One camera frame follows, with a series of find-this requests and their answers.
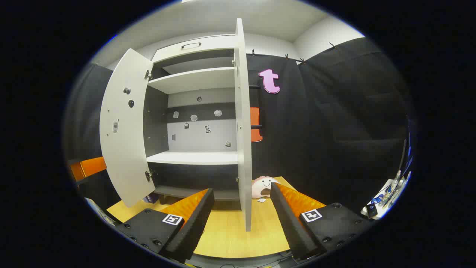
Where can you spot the white side table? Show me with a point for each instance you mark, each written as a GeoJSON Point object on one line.
{"type": "Point", "coordinates": [385, 193]}

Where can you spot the black metal frame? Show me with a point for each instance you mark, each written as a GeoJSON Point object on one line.
{"type": "Point", "coordinates": [403, 156]}

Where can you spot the pink smiling plush toy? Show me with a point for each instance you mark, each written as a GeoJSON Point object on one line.
{"type": "Point", "coordinates": [261, 186]}

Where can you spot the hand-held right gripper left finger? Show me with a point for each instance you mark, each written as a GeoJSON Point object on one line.
{"type": "Point", "coordinates": [193, 230]}

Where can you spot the blue and white item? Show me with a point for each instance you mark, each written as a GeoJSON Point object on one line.
{"type": "Point", "coordinates": [376, 199]}

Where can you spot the white open cabinet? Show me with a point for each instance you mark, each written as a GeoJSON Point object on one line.
{"type": "Point", "coordinates": [193, 80]}

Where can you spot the white cabinet door with hinges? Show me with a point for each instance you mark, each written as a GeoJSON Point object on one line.
{"type": "Point", "coordinates": [122, 149]}

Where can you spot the black backdrop cloth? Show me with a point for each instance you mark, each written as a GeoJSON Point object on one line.
{"type": "Point", "coordinates": [334, 130]}

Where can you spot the group of small bottles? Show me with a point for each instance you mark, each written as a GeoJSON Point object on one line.
{"type": "Point", "coordinates": [396, 182]}

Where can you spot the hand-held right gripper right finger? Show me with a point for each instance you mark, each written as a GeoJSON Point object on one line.
{"type": "Point", "coordinates": [292, 227]}

